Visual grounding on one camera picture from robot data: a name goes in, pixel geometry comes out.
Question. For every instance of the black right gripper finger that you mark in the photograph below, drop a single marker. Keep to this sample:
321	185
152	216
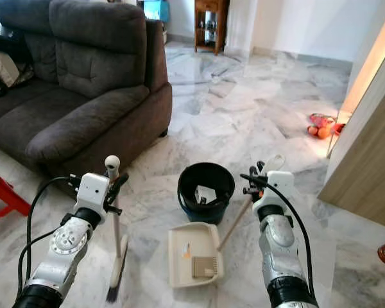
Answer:
262	174
254	170

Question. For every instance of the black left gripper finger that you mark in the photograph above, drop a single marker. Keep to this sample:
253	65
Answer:
120	182

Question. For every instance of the white paper scrap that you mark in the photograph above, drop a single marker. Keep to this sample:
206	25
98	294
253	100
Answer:
205	194

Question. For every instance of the black round bucket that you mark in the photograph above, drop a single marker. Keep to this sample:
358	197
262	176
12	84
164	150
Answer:
191	189

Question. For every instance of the red patterned toy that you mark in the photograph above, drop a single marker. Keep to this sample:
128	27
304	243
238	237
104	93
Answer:
321	119

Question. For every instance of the small orange scrap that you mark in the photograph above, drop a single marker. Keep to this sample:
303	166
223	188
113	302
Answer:
186	251

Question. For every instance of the small red item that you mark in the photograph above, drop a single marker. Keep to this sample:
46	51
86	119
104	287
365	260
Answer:
339	128

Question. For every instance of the dark grey fabric sofa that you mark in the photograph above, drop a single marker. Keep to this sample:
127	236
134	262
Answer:
90	96

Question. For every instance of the small brown cardboard piece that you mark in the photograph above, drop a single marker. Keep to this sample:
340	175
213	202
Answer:
204	267

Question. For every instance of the light wooden cabinet panel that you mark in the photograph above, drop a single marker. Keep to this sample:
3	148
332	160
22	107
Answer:
366	160

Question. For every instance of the red stool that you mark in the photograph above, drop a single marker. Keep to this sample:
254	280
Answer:
3	189

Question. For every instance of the brown wooden shelf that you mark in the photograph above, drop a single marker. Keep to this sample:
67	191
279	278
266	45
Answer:
223	29

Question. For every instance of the beige cloth bag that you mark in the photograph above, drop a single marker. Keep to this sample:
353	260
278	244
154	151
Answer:
9	69

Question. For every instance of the light blue box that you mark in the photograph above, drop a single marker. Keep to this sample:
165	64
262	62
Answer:
156	10

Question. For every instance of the black bag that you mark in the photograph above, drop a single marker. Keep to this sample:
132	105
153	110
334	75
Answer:
6	45

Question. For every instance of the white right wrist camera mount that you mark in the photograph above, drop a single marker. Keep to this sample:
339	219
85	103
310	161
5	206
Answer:
279	186

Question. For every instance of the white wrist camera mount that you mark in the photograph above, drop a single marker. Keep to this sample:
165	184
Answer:
279	186
95	189

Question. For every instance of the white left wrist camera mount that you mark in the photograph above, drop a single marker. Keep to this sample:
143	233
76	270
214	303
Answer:
95	189

